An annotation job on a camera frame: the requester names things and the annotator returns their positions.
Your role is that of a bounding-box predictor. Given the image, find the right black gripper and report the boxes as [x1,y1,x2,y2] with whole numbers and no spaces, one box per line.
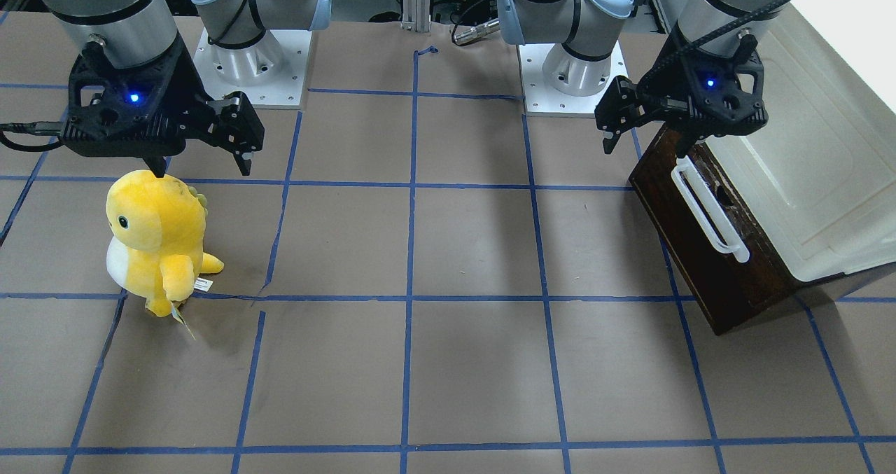
[59,36,265,179]

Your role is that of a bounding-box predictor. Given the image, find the cream plastic storage box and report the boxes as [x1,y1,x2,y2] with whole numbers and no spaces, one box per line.
[707,7,895,281]

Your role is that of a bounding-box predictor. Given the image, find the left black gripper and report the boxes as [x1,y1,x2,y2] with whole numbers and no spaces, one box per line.
[594,33,769,158]

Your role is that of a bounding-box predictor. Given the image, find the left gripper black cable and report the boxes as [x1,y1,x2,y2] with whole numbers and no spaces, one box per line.
[636,0,837,97]

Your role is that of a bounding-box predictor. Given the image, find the white drawer handle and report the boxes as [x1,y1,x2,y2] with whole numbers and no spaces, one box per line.
[670,156,751,263]

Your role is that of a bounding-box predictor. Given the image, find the aluminium frame post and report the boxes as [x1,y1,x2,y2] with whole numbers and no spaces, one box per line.
[400,0,432,36]

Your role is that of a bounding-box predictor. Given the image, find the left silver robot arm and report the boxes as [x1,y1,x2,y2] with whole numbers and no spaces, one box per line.
[496,0,792,157]

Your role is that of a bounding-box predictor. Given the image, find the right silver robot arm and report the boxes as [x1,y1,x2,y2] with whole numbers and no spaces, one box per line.
[2,0,332,177]

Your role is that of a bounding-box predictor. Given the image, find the dark wooden drawer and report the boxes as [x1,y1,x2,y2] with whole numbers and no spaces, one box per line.
[628,124,851,337]

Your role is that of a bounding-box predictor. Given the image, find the yellow plush dinosaur toy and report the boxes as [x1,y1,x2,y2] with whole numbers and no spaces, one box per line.
[105,169,224,322]

